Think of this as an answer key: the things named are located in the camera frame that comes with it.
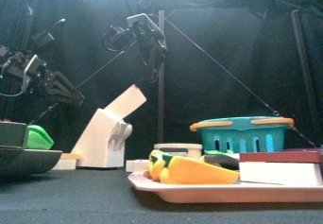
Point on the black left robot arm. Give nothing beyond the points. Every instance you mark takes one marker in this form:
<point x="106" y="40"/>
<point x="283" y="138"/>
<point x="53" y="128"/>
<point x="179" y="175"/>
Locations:
<point x="10" y="60"/>

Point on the white toy knife holder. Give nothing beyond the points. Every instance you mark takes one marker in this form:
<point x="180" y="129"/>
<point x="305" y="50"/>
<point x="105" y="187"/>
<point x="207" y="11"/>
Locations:
<point x="100" y="139"/>

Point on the green toy vegetable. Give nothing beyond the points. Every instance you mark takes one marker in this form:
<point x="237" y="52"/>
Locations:
<point x="38" y="138"/>

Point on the dark grey bowl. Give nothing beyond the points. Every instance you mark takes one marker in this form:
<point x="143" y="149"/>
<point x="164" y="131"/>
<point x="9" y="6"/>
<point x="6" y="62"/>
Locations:
<point x="29" y="164"/>

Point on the small white toy block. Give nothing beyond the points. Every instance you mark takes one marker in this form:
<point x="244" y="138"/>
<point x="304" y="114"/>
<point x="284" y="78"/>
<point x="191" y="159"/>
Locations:
<point x="136" y="165"/>

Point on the white toy pot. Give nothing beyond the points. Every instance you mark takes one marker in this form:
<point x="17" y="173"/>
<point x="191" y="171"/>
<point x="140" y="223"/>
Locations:
<point x="179" y="150"/>

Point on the yellow toy pepper half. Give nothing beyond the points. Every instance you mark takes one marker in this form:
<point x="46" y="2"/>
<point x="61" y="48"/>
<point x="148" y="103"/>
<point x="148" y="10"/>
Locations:
<point x="197" y="172"/>
<point x="155" y="166"/>

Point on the teal basket with orange rim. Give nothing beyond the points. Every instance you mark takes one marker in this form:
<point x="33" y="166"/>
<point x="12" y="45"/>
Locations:
<point x="241" y="136"/>

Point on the dark toy eggplant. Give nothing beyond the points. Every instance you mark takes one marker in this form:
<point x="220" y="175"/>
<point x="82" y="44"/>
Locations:
<point x="223" y="161"/>

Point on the pink plastic tray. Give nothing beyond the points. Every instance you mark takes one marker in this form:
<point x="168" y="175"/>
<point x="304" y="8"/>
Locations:
<point x="219" y="193"/>

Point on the white block with maroon top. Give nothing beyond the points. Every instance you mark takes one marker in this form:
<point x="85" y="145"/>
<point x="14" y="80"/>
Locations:
<point x="279" y="172"/>

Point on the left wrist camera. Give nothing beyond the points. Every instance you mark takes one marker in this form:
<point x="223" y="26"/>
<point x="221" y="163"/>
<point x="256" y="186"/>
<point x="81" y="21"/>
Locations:
<point x="29" y="67"/>

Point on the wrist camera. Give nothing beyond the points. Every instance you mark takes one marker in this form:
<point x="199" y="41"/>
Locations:
<point x="139" y="19"/>
<point x="29" y="67"/>

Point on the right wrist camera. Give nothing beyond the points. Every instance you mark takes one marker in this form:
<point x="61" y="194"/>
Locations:
<point x="139" y="19"/>

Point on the black vertical frame post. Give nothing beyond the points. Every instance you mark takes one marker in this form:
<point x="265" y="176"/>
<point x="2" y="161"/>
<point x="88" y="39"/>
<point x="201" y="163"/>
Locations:
<point x="303" y="76"/>
<point x="161" y="108"/>

